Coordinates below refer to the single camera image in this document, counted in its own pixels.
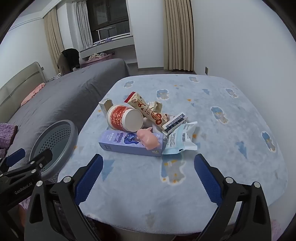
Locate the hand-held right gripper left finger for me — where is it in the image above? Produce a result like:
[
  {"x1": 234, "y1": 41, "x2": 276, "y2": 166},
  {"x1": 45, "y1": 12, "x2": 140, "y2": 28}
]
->
[{"x1": 24, "y1": 153, "x2": 104, "y2": 241}]

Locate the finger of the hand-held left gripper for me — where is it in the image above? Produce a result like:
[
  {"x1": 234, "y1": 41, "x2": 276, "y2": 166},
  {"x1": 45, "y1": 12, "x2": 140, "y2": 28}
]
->
[
  {"x1": 0, "y1": 148, "x2": 26, "y2": 173},
  {"x1": 0, "y1": 149, "x2": 53, "y2": 181}
]

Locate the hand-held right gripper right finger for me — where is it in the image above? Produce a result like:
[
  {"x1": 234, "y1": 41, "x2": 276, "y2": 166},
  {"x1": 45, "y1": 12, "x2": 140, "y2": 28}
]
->
[{"x1": 194, "y1": 153, "x2": 272, "y2": 241}]

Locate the grey perforated basket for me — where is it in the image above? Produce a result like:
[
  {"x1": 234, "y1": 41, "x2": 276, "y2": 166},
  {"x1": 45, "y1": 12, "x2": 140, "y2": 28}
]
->
[{"x1": 29, "y1": 120, "x2": 78, "y2": 181}]

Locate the purple toothpaste box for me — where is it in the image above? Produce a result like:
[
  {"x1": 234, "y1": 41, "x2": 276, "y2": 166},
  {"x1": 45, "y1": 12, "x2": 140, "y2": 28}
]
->
[{"x1": 99, "y1": 130, "x2": 167, "y2": 157}]

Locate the blue face mask packet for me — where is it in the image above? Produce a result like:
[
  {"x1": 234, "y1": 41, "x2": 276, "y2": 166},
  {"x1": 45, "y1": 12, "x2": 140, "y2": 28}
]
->
[{"x1": 162, "y1": 121, "x2": 198, "y2": 155}]

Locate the white and blue razor box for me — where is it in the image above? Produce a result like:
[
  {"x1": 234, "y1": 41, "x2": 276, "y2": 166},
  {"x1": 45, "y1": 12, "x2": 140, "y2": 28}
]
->
[{"x1": 162, "y1": 113, "x2": 188, "y2": 135}]

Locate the red and white paper cup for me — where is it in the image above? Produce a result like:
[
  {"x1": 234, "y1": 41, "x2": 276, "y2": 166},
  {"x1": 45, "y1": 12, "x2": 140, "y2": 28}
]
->
[{"x1": 106, "y1": 104, "x2": 144, "y2": 131}]

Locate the pink pig toy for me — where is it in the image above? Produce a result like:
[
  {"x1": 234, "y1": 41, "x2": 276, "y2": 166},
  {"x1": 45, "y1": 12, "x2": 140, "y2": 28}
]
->
[{"x1": 137, "y1": 127, "x2": 162, "y2": 149}]

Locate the purple fuzzy cloth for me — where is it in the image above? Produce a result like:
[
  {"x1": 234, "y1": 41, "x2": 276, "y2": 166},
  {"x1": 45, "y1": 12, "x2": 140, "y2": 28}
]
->
[{"x1": 0, "y1": 123, "x2": 18, "y2": 149}]

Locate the pink cloth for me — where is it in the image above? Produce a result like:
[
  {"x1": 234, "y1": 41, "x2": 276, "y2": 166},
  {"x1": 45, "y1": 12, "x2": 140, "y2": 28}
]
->
[{"x1": 21, "y1": 83, "x2": 46, "y2": 106}]

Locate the beige headboard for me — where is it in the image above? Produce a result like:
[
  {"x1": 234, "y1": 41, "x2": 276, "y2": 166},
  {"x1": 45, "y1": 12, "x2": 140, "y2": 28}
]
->
[{"x1": 0, "y1": 61, "x2": 47, "y2": 107}]

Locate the grey bed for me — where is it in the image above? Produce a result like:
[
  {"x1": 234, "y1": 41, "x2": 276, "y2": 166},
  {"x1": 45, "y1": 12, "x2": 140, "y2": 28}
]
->
[{"x1": 0, "y1": 58, "x2": 130, "y2": 163}]

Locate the small open white carton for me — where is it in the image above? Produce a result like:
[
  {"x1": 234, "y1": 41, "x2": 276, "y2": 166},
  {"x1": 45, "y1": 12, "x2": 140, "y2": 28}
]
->
[{"x1": 99, "y1": 99, "x2": 114, "y2": 114}]

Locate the beige snack wrapper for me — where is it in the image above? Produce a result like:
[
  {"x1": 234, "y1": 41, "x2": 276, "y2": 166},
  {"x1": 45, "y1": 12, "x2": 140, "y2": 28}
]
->
[{"x1": 124, "y1": 92, "x2": 176, "y2": 127}]

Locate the crumpled beige tissue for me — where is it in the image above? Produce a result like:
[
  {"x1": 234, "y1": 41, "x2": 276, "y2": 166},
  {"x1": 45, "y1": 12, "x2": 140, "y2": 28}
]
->
[{"x1": 148, "y1": 101, "x2": 163, "y2": 115}]

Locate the brown chair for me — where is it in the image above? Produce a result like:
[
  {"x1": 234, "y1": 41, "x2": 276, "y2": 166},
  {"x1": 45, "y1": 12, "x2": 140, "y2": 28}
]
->
[{"x1": 57, "y1": 52, "x2": 70, "y2": 76}]

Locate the dark garment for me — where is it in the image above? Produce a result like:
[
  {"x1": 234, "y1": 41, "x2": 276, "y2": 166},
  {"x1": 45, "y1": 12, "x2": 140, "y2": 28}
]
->
[{"x1": 61, "y1": 48, "x2": 81, "y2": 70}]

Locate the pink basin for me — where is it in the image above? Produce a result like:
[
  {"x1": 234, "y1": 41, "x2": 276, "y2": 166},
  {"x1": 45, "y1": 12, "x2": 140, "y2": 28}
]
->
[{"x1": 80, "y1": 54, "x2": 115, "y2": 68}]

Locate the beige curtain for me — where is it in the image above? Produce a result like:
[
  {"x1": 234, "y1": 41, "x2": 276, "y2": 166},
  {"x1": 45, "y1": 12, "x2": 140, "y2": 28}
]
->
[
  {"x1": 163, "y1": 0, "x2": 194, "y2": 71},
  {"x1": 44, "y1": 8, "x2": 64, "y2": 75}
]

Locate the white drying rack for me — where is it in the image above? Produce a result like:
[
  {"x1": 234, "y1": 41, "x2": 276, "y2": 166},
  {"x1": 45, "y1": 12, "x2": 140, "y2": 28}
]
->
[{"x1": 96, "y1": 27, "x2": 113, "y2": 44}]

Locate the bay window ledge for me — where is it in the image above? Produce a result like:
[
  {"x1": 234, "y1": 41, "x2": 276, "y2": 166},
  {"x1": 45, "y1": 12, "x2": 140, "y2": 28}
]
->
[{"x1": 79, "y1": 35, "x2": 136, "y2": 61}]

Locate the white sheer curtain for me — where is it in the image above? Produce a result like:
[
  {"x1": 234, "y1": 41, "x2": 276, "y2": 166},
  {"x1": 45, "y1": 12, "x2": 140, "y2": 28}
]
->
[{"x1": 72, "y1": 0, "x2": 93, "y2": 50}]

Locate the dark window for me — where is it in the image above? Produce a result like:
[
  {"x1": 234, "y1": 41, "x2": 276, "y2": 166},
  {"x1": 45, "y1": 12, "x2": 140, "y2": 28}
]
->
[{"x1": 86, "y1": 0, "x2": 130, "y2": 33}]

